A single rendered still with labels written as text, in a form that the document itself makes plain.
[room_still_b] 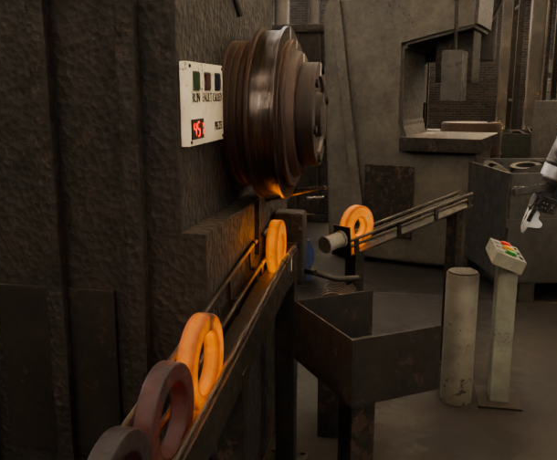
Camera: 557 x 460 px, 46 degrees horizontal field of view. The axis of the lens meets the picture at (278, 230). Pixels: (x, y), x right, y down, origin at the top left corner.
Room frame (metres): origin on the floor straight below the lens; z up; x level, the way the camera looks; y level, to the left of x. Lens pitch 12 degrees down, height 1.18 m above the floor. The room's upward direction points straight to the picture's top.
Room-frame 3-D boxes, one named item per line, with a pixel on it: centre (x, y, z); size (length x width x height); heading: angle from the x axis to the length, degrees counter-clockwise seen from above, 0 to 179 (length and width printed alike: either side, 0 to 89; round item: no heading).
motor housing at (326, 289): (2.16, -0.20, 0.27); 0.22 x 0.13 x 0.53; 169
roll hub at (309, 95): (1.85, -0.10, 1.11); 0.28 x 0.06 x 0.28; 169
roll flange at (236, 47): (1.88, 0.08, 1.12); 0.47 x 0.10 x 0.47; 169
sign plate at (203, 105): (1.55, 0.17, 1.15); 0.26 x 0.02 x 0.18; 169
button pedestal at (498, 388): (2.39, -0.86, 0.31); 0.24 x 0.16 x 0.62; 169
